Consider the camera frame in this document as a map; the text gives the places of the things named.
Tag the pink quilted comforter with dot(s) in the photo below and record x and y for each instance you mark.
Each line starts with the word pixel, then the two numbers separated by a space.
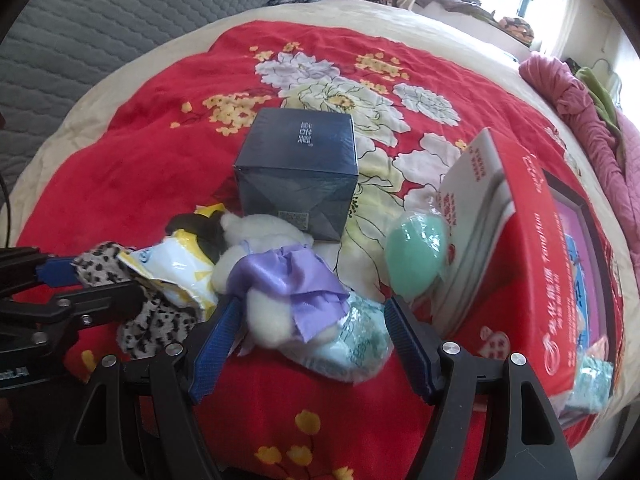
pixel 618 177

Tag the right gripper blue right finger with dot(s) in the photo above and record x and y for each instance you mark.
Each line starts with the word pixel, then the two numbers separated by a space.
pixel 417 346

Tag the red white tissue box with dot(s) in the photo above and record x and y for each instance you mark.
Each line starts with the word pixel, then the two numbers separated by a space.
pixel 507 286

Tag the cream bed sheet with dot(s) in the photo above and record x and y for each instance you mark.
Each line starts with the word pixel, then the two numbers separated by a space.
pixel 89 117

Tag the green blanket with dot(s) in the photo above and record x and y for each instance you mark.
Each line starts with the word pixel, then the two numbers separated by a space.
pixel 604 106

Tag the white bear purple dress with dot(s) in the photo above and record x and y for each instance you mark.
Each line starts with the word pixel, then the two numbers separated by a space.
pixel 289 296

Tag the leopard print soft toy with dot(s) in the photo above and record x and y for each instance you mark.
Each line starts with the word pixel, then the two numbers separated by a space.
pixel 159 322

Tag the red floral blanket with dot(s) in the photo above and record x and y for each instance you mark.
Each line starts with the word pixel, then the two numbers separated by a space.
pixel 170 148

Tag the dark tray box with pink book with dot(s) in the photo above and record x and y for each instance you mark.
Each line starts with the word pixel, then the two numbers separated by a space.
pixel 596 332

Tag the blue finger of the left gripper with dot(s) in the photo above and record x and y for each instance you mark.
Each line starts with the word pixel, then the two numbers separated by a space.
pixel 58 272

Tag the yellow white snack bag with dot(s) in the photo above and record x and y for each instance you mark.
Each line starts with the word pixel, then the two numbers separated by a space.
pixel 181 265

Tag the grey quilted headboard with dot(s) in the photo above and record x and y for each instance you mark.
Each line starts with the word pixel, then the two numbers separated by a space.
pixel 56 50

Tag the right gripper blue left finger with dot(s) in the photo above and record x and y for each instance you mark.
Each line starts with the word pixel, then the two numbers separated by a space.
pixel 208 346

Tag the green tissue packet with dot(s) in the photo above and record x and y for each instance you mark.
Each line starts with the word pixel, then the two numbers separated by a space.
pixel 359 351

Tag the dark blue square box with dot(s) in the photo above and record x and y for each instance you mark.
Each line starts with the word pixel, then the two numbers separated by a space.
pixel 299 166

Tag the clothes pile on windowsill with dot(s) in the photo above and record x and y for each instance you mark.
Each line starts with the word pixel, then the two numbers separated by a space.
pixel 465 14

